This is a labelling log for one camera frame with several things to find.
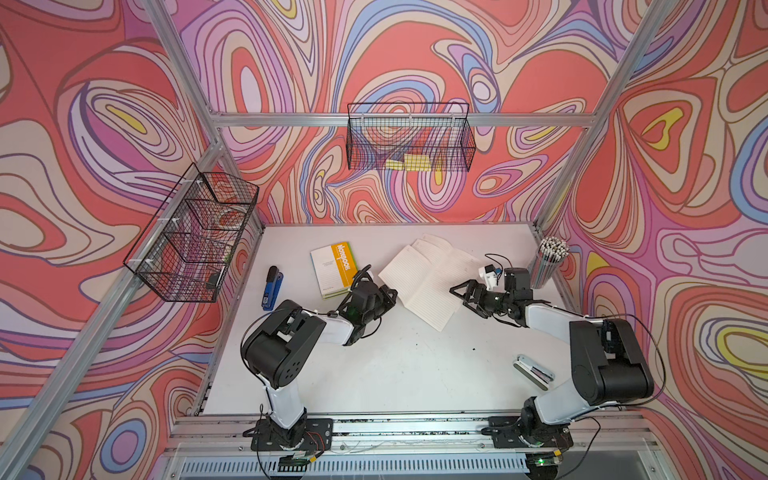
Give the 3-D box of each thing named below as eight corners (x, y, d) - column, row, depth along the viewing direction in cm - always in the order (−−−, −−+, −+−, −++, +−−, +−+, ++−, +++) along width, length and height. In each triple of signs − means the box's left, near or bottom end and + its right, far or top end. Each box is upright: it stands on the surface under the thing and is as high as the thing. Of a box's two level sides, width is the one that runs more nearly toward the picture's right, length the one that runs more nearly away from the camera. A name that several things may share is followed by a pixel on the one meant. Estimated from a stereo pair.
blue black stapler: (260, 310, 97) (256, 303, 93) (272, 272, 107) (268, 265, 103) (274, 310, 97) (270, 303, 93) (285, 272, 107) (281, 265, 103)
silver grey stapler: (510, 369, 85) (513, 366, 84) (517, 355, 88) (520, 352, 86) (545, 392, 81) (548, 390, 80) (551, 377, 84) (555, 374, 82)
